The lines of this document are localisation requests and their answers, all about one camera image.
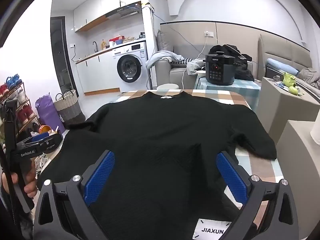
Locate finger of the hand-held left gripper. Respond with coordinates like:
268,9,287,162
17,132,50,147
40,133,63,153

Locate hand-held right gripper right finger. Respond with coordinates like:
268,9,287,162
216,151,300,240

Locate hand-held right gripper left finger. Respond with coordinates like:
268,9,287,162
32,150,116,240

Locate black knit sweater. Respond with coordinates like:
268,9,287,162
37,91,277,240

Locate person's left forearm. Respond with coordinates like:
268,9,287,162
0,187,38,240

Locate person's left hand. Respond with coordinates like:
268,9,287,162
1,165,38,199

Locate purple bag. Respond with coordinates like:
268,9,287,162
35,94,66,134

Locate checkered tablecloth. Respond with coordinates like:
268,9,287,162
110,89,288,240

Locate woven laundry basket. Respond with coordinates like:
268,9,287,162
54,89,86,124

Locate shoe rack with shoes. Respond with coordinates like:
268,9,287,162
0,74,40,140

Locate white label card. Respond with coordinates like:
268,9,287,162
192,219,233,240

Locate large beige cabinet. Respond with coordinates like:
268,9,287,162
276,120,320,240

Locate white kitchen base cabinet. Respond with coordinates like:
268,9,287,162
76,52,120,95

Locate dark door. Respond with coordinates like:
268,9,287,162
50,16,79,98

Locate beige side cabinet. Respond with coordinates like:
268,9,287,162
256,77,320,133

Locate small table with blue cloth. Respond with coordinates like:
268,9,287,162
194,76,262,110

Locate white paper towel roll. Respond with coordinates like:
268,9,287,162
309,121,320,141

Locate black electric pressure cooker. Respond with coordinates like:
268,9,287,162
205,51,235,85

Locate white washing machine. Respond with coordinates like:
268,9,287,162
111,41,148,93

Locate white round stool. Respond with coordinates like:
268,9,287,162
157,84,179,91

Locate black jacket pile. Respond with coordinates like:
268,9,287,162
209,44,254,82

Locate green toy figure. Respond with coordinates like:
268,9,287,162
282,72,304,95

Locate grey sofa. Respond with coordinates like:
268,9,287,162
156,44,254,90

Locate white crumpled clothing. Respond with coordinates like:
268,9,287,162
186,59,207,75

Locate houndstooth pillow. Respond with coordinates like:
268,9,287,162
171,57,193,68

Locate grey bed blanket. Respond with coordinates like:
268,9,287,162
297,67,320,90

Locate light grey blanket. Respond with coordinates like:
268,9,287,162
146,51,184,70

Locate beige bed headboard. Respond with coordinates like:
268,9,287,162
257,34,313,67

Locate range hood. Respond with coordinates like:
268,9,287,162
105,2,142,18

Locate grey sofa cushion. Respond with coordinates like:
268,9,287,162
157,30,174,53

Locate white wall cabinets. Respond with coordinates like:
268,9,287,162
74,0,148,32

